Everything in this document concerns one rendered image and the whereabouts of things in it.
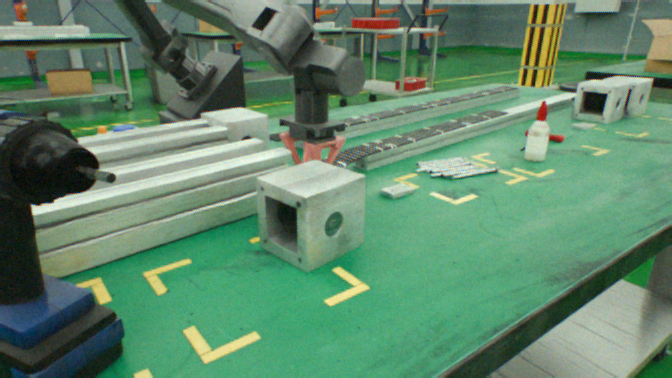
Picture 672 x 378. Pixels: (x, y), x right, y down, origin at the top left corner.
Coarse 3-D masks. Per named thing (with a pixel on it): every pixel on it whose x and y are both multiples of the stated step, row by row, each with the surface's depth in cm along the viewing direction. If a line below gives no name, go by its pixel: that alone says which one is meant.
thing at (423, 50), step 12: (348, 0) 949; (324, 12) 887; (372, 12) 1003; (384, 12) 976; (432, 12) 1071; (372, 36) 1022; (384, 36) 991; (396, 36) 971; (420, 36) 1110; (372, 48) 1033; (420, 48) 1124; (384, 60) 1006; (396, 60) 982
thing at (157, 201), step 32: (160, 160) 64; (192, 160) 66; (224, 160) 69; (256, 160) 65; (288, 160) 68; (96, 192) 53; (128, 192) 54; (160, 192) 56; (192, 192) 59; (224, 192) 62; (64, 224) 51; (96, 224) 52; (128, 224) 55; (160, 224) 58; (192, 224) 61; (64, 256) 51; (96, 256) 53
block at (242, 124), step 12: (240, 108) 93; (204, 120) 88; (216, 120) 84; (228, 120) 83; (240, 120) 83; (252, 120) 85; (264, 120) 87; (228, 132) 82; (240, 132) 84; (252, 132) 85; (264, 132) 87
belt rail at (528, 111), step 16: (560, 96) 141; (512, 112) 119; (528, 112) 124; (464, 128) 104; (480, 128) 110; (496, 128) 114; (416, 144) 94; (432, 144) 99; (448, 144) 102; (368, 160) 85; (384, 160) 88; (400, 160) 92
